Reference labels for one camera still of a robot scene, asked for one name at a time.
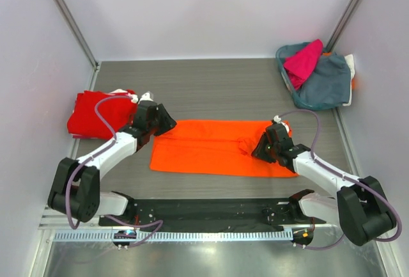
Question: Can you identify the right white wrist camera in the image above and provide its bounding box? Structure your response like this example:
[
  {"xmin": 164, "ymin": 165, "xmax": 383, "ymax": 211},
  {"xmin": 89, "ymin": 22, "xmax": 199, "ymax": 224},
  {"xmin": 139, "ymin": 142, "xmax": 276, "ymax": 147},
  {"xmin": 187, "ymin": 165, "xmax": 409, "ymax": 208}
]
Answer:
[{"xmin": 272, "ymin": 115, "xmax": 291, "ymax": 134}]

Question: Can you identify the folded red t-shirt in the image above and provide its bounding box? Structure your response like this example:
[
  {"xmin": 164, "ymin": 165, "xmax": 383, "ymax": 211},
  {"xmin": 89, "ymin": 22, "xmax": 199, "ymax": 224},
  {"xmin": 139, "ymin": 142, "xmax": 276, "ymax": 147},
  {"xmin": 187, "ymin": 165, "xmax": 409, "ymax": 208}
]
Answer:
[{"xmin": 66, "ymin": 89, "xmax": 137, "ymax": 139}]

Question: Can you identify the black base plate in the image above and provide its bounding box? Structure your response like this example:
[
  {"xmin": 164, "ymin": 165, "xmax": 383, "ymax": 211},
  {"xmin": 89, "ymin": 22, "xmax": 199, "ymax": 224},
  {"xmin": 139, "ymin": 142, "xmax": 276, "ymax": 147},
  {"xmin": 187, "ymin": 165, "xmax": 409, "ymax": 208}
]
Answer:
[{"xmin": 118, "ymin": 198, "xmax": 325, "ymax": 233}]

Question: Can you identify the white t-shirt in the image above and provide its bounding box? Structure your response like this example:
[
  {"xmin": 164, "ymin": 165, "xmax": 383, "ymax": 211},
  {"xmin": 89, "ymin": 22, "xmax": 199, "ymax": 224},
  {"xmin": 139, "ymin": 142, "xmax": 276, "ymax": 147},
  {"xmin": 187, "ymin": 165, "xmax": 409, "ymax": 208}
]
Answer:
[{"xmin": 344, "ymin": 54, "xmax": 355, "ymax": 80}]

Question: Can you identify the teal laundry basket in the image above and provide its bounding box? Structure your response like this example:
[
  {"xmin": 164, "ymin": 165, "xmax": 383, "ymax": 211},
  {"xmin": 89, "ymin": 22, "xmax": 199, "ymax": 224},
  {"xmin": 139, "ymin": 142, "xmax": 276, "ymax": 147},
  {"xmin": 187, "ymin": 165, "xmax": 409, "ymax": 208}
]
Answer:
[{"xmin": 275, "ymin": 42, "xmax": 341, "ymax": 111}]

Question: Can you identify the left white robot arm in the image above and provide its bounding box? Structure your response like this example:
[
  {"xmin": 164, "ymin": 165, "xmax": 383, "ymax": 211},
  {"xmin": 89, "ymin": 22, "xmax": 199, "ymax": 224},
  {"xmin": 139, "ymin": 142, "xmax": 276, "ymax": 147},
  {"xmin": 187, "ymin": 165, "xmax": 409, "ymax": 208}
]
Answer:
[{"xmin": 47, "ymin": 100, "xmax": 177, "ymax": 229}]

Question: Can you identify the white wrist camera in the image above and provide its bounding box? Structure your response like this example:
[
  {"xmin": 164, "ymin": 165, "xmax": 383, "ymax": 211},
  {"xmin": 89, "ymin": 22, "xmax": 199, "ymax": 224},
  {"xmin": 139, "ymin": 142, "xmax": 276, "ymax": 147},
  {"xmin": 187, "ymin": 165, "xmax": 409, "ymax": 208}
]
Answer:
[
  {"xmin": 272, "ymin": 115, "xmax": 291, "ymax": 134},
  {"xmin": 130, "ymin": 91, "xmax": 154, "ymax": 104}
]

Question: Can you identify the aluminium corner post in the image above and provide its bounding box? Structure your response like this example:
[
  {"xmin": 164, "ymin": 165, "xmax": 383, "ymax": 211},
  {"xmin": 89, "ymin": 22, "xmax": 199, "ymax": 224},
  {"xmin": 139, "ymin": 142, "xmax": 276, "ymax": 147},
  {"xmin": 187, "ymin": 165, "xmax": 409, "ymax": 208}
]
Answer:
[
  {"xmin": 326, "ymin": 0, "xmax": 362, "ymax": 51},
  {"xmin": 36, "ymin": 0, "xmax": 100, "ymax": 68}
]

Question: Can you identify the right aluminium corner post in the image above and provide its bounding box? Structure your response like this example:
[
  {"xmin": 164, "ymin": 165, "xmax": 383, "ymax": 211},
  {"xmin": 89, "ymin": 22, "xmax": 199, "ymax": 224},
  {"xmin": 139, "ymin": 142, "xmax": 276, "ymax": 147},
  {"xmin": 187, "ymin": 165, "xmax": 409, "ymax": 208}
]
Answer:
[{"xmin": 326, "ymin": 0, "xmax": 362, "ymax": 51}]

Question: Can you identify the orange t-shirt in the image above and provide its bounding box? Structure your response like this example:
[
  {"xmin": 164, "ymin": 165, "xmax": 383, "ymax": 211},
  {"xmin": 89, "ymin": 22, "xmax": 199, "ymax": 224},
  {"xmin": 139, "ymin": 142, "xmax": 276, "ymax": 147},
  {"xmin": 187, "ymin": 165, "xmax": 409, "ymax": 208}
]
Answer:
[{"xmin": 150, "ymin": 120, "xmax": 298, "ymax": 178}]

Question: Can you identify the slotted cable duct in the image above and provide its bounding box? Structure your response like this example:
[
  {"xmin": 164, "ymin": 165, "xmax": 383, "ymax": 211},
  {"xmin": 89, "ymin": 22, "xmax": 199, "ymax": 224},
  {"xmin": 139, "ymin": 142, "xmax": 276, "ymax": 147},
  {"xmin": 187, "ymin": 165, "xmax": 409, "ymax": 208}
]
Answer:
[{"xmin": 53, "ymin": 228, "xmax": 293, "ymax": 242}]

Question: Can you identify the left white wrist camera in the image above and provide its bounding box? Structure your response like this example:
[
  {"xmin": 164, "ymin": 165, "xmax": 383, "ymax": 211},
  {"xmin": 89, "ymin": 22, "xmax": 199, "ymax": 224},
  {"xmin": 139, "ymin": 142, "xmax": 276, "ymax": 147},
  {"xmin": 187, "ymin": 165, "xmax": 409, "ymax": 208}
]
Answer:
[{"xmin": 130, "ymin": 91, "xmax": 154, "ymax": 104}]

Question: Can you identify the magenta t-shirt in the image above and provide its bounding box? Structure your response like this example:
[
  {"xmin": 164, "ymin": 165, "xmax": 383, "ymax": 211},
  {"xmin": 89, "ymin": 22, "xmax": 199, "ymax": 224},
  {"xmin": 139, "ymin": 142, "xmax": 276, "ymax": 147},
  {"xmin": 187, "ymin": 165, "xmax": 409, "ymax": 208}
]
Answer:
[{"xmin": 283, "ymin": 39, "xmax": 323, "ymax": 90}]

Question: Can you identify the left aluminium corner post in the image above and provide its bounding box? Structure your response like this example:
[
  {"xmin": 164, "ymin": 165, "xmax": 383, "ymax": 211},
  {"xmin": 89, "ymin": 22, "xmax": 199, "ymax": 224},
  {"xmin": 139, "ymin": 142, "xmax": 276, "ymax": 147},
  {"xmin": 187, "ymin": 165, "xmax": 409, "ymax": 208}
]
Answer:
[{"xmin": 36, "ymin": 0, "xmax": 100, "ymax": 68}]

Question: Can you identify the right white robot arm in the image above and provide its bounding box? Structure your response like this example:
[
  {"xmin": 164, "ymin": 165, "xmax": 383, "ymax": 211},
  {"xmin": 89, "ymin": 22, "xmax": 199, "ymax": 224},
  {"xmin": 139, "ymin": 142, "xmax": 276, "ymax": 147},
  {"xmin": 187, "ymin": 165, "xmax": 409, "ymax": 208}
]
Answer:
[{"xmin": 252, "ymin": 122, "xmax": 402, "ymax": 246}]

